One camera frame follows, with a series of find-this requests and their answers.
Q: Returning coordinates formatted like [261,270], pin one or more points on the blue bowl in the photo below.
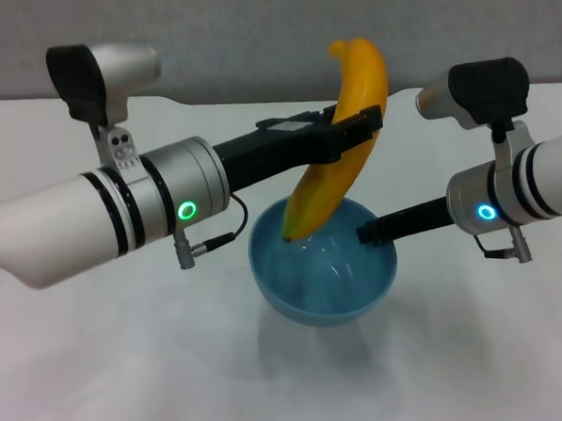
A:
[323,288]

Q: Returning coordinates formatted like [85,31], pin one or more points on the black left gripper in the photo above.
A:
[278,149]

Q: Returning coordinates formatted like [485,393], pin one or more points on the yellow banana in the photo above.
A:
[363,79]

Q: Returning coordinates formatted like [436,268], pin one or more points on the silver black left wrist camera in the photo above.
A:
[99,78]

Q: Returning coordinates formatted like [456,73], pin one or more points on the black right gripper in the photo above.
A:
[416,220]

